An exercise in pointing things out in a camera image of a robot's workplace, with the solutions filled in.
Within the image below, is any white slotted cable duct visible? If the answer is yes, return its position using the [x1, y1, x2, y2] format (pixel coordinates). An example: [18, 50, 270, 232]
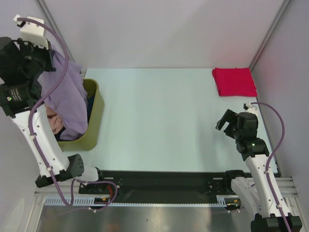
[44, 195, 242, 206]

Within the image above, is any right corner aluminium post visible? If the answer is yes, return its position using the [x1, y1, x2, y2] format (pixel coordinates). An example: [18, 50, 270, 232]
[249, 0, 292, 71]

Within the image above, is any aluminium frame rail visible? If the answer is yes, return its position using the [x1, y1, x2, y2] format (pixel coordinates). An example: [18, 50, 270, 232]
[34, 177, 298, 198]

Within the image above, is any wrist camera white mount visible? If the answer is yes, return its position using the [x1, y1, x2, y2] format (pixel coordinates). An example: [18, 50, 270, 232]
[243, 102, 259, 116]
[14, 14, 49, 50]

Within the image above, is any folded red t shirt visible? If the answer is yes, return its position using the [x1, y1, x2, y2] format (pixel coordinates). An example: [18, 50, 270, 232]
[212, 68, 257, 97]

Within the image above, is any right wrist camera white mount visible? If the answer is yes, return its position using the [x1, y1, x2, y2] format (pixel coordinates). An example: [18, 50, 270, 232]
[243, 102, 259, 116]

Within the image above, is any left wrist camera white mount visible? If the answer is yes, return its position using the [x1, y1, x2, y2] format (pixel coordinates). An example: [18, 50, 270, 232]
[14, 14, 49, 50]

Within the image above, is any purple t shirt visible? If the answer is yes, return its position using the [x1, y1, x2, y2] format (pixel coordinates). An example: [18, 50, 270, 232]
[44, 61, 88, 141]

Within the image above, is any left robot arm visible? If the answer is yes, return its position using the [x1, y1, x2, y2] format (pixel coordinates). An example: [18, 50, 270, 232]
[0, 37, 107, 193]

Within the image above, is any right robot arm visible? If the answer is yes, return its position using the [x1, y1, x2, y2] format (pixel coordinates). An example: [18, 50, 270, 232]
[216, 107, 303, 232]

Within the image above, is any left corner aluminium post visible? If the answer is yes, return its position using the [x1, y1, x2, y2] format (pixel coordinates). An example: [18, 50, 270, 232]
[34, 0, 75, 62]

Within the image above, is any olive green plastic bin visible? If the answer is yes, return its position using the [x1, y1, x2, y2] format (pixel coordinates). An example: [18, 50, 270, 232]
[58, 79, 105, 151]

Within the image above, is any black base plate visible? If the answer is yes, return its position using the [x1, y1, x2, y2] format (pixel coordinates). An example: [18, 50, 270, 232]
[79, 170, 251, 204]

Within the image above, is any corner aluminium post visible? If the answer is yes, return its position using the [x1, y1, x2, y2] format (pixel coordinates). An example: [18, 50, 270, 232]
[249, 0, 292, 71]
[34, 0, 75, 62]

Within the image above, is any pink t shirt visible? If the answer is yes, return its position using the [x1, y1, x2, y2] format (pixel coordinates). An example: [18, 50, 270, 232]
[46, 106, 65, 135]

